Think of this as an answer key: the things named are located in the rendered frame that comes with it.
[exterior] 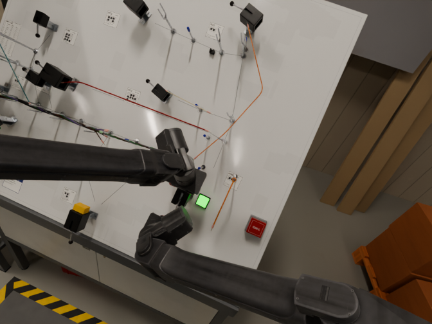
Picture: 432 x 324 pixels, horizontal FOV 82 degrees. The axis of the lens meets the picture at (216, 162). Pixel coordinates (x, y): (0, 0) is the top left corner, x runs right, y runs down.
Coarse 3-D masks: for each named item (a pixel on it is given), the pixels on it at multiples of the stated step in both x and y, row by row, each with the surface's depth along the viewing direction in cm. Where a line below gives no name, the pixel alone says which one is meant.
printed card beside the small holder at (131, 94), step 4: (128, 88) 85; (128, 92) 85; (132, 92) 85; (136, 92) 85; (140, 92) 85; (128, 96) 85; (132, 96) 85; (136, 96) 85; (124, 100) 86; (132, 100) 85; (136, 100) 85; (132, 104) 85; (136, 104) 85
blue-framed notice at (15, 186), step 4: (4, 180) 92; (8, 180) 91; (12, 180) 91; (16, 180) 91; (20, 180) 91; (4, 184) 92; (8, 184) 91; (12, 184) 91; (16, 184) 91; (20, 184) 91; (8, 188) 91; (12, 188) 91; (16, 188) 91; (20, 188) 91; (16, 192) 91
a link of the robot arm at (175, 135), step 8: (176, 128) 61; (160, 136) 60; (168, 136) 59; (176, 136) 60; (160, 144) 59; (168, 144) 58; (176, 144) 59; (184, 144) 61; (168, 160) 52; (176, 160) 54; (168, 168) 52; (176, 168) 54
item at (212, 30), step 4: (212, 24) 81; (216, 24) 81; (208, 28) 82; (212, 28) 82; (216, 28) 81; (220, 28) 81; (208, 32) 82; (212, 32) 82; (216, 32) 81; (220, 32) 81; (208, 36) 82; (212, 36) 82
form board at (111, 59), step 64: (64, 0) 87; (192, 0) 82; (256, 0) 80; (320, 0) 78; (0, 64) 90; (64, 64) 88; (128, 64) 85; (192, 64) 83; (320, 64) 78; (64, 128) 88; (128, 128) 86; (192, 128) 83; (256, 128) 81; (0, 192) 92; (128, 192) 86; (256, 192) 81; (256, 256) 82
